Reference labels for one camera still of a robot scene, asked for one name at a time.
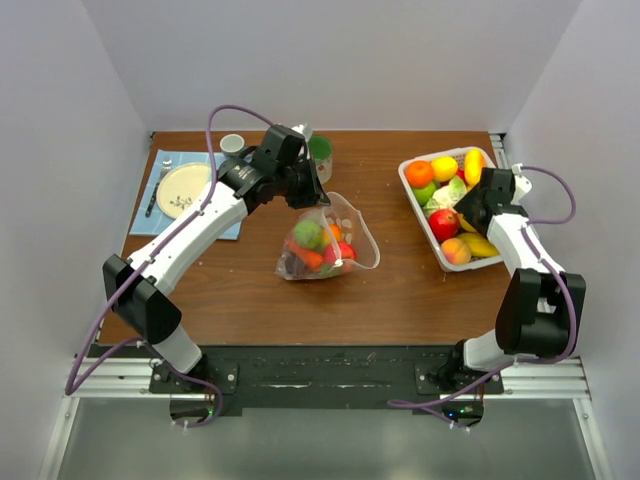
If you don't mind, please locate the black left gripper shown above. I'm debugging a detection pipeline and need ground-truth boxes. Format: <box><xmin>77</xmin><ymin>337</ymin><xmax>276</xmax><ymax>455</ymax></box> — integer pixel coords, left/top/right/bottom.
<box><xmin>275</xmin><ymin>152</ymin><xmax>331</xmax><ymax>209</ymax></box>

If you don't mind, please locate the clear polka-dot zip bag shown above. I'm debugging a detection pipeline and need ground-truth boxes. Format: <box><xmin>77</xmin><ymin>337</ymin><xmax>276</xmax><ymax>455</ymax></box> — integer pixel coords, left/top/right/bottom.
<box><xmin>275</xmin><ymin>192</ymin><xmax>380</xmax><ymax>281</ymax></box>

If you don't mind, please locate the red apple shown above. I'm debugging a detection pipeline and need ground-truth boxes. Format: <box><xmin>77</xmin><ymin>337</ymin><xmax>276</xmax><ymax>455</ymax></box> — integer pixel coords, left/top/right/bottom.
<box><xmin>323</xmin><ymin>241</ymin><xmax>357</xmax><ymax>270</ymax></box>

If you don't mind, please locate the dark purple mangosteen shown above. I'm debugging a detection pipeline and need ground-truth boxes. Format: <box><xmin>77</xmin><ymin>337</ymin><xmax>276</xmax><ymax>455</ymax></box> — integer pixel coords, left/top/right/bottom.
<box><xmin>277</xmin><ymin>252</ymin><xmax>312</xmax><ymax>280</ymax></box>

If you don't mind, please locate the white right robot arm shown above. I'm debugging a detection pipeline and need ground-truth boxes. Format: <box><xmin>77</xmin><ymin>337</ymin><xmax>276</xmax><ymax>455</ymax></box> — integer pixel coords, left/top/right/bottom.
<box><xmin>445</xmin><ymin>164</ymin><xmax>586</xmax><ymax>393</ymax></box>

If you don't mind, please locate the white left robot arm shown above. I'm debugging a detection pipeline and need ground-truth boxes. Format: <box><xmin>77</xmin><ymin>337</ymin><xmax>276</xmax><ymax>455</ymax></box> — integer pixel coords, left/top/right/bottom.
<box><xmin>103</xmin><ymin>125</ymin><xmax>330</xmax><ymax>392</ymax></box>

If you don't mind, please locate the pale green cabbage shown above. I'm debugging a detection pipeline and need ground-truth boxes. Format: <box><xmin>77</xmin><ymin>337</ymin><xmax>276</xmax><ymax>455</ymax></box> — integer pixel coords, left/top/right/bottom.
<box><xmin>423</xmin><ymin>176</ymin><xmax>468</xmax><ymax>215</ymax></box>

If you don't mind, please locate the red pomegranate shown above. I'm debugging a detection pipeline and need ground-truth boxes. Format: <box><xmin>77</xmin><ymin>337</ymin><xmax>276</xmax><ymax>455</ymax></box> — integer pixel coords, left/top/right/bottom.
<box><xmin>428</xmin><ymin>209</ymin><xmax>460</xmax><ymax>244</ymax></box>

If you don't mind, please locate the yellow banana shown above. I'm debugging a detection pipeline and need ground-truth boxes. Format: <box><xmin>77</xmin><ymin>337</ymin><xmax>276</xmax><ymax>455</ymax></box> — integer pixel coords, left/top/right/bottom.
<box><xmin>457</xmin><ymin>214</ymin><xmax>499</xmax><ymax>258</ymax></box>

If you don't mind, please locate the green-lined floral mug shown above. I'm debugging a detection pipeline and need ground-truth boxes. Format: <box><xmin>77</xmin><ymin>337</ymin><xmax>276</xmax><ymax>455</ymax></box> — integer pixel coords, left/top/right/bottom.
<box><xmin>308</xmin><ymin>134</ymin><xmax>333</xmax><ymax>185</ymax></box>

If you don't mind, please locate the yellow-orange mango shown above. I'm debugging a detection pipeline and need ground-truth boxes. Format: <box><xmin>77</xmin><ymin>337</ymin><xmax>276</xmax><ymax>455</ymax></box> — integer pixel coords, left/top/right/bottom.
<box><xmin>463</xmin><ymin>148</ymin><xmax>486</xmax><ymax>187</ymax></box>

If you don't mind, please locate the peach fruit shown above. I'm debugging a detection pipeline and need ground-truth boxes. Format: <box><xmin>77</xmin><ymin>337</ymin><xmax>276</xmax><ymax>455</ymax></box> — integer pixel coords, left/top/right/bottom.
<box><xmin>441</xmin><ymin>238</ymin><xmax>472</xmax><ymax>265</ymax></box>

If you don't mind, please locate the yellow lemon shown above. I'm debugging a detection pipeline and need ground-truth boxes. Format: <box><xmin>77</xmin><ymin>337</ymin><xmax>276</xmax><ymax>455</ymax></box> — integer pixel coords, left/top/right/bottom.
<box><xmin>431</xmin><ymin>156</ymin><xmax>459</xmax><ymax>183</ymax></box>

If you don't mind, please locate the white perforated plastic basket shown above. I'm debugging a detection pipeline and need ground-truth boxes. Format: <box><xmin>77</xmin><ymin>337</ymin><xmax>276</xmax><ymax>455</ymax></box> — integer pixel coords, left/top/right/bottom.
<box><xmin>398</xmin><ymin>146</ymin><xmax>503</xmax><ymax>273</ymax></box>

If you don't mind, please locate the orange tangerine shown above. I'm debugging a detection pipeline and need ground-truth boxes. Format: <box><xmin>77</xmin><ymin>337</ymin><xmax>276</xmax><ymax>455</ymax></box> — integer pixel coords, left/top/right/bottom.
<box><xmin>324</xmin><ymin>224</ymin><xmax>342</xmax><ymax>242</ymax></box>

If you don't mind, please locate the grey ceramic mug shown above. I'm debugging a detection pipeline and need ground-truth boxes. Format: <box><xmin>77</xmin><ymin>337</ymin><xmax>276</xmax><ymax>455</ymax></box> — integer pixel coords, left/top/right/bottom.
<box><xmin>219</xmin><ymin>133</ymin><xmax>245</xmax><ymax>156</ymax></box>

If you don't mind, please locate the cream and blue plate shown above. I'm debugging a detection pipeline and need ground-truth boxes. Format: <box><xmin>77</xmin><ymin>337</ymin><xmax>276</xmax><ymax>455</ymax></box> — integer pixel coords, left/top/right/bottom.
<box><xmin>156</xmin><ymin>163</ymin><xmax>211</xmax><ymax>219</ymax></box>

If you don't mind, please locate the blue checked placemat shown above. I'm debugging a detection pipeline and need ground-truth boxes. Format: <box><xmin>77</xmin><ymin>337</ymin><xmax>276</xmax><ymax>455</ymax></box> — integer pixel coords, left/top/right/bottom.
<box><xmin>128</xmin><ymin>148</ymin><xmax>251</xmax><ymax>242</ymax></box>

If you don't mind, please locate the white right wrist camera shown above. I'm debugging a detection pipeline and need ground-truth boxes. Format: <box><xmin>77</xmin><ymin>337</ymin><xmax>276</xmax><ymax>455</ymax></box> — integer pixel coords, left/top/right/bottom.
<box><xmin>511</xmin><ymin>163</ymin><xmax>533</xmax><ymax>205</ymax></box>

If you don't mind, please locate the black-handled fork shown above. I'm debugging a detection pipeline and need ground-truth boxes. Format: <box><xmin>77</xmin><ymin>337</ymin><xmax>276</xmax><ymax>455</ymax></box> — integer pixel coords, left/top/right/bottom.
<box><xmin>145</xmin><ymin>156</ymin><xmax>172</xmax><ymax>218</ymax></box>

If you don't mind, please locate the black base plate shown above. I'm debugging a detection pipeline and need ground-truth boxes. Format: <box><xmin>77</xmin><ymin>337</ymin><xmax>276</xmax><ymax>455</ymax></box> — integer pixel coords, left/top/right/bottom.
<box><xmin>148</xmin><ymin>344</ymin><xmax>505</xmax><ymax>419</ymax></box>

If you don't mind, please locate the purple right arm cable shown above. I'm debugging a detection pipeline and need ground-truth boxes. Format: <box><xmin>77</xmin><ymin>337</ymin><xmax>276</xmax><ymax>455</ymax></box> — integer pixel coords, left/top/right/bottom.
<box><xmin>387</xmin><ymin>165</ymin><xmax>579</xmax><ymax>426</ymax></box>

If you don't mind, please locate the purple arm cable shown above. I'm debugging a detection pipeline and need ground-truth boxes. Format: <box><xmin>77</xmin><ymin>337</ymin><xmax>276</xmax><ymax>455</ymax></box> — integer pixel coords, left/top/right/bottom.
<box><xmin>387</xmin><ymin>165</ymin><xmax>579</xmax><ymax>426</ymax></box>
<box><xmin>64</xmin><ymin>104</ymin><xmax>281</xmax><ymax>429</ymax></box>

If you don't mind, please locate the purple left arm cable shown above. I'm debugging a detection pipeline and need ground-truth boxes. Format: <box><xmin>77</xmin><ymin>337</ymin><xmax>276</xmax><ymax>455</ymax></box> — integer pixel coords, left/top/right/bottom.
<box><xmin>64</xmin><ymin>104</ymin><xmax>281</xmax><ymax>429</ymax></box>

